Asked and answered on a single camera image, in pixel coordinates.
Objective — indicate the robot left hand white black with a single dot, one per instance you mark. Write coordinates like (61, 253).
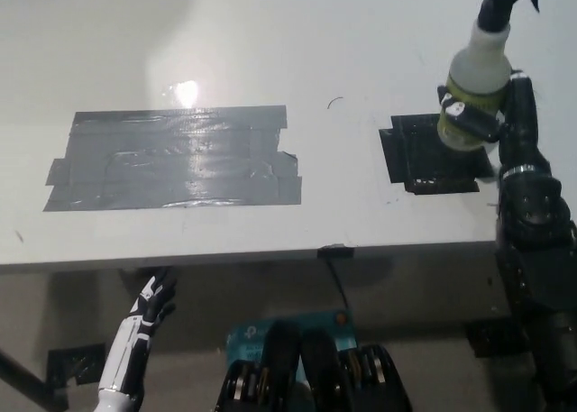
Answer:
(128, 349)

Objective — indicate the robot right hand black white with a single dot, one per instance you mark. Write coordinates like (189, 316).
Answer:
(523, 128)

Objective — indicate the spray bottle green label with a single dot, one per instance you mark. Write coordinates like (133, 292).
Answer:
(480, 69)

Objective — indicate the black table leg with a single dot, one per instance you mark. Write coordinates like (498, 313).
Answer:
(31, 380)

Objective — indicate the teal router box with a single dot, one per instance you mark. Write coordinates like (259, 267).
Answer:
(248, 337)

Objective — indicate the black tape square patch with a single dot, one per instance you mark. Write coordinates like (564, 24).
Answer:
(405, 159)

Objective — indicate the grey duct tape patch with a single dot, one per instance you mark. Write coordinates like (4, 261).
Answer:
(180, 159)

